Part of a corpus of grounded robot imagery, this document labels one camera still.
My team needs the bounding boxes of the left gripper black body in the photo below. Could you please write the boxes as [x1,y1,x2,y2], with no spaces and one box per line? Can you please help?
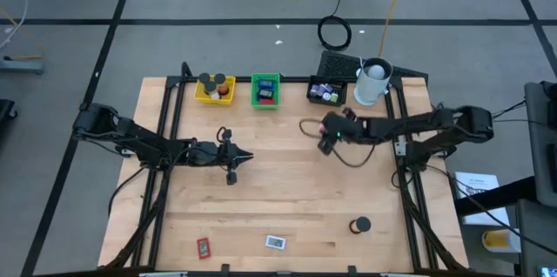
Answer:
[191,127,238,186]

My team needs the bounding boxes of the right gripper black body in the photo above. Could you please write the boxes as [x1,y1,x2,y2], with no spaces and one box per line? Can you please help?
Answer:
[317,109,365,156]

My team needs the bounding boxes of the yellow plastic basket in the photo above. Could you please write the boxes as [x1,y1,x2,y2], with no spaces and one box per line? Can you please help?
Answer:
[193,74,237,106]

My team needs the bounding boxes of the black plastic basket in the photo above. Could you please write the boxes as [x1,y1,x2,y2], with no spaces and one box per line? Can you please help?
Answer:
[306,75,349,107]

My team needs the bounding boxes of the pale cylindrical container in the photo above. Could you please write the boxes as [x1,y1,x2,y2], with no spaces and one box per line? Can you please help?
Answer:
[352,56,394,106]

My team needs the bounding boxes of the green plastic basket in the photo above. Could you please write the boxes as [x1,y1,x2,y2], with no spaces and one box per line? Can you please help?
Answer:
[250,72,281,110]

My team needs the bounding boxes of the black perforated panel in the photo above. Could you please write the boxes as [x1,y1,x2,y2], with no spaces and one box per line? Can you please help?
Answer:
[315,50,430,91]

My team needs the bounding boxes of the white ball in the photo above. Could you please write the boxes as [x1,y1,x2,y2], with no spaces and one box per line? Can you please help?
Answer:
[366,63,387,79]

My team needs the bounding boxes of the white paper sheet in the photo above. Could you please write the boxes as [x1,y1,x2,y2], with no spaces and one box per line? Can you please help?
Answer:
[453,171,511,226]

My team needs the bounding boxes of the black metal beam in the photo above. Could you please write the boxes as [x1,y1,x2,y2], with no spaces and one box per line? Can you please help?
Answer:
[454,175,537,218]

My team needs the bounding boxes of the yellow white container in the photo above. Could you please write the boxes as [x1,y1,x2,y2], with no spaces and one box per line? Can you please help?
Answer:
[480,228,522,254]

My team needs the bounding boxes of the grey equipment cart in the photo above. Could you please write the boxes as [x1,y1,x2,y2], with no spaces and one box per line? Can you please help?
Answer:
[515,79,557,277]

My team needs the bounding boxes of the grey floor stand foot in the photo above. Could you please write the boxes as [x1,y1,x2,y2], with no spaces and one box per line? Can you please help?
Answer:
[0,54,45,74]

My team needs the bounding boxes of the black caster base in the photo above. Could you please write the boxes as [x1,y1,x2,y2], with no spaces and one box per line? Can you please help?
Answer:
[0,98,18,124]

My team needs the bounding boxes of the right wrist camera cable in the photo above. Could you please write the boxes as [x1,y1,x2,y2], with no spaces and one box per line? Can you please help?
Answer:
[299,118,378,169]

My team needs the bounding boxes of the black aluminium table frame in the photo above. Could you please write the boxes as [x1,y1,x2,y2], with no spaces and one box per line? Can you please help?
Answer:
[104,61,470,277]

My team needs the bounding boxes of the coiled black cable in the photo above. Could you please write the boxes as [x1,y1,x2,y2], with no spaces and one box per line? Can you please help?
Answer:
[316,15,352,52]

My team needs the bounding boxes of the yellow floor cable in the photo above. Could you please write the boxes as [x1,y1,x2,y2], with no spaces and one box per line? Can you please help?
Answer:
[379,0,413,57]

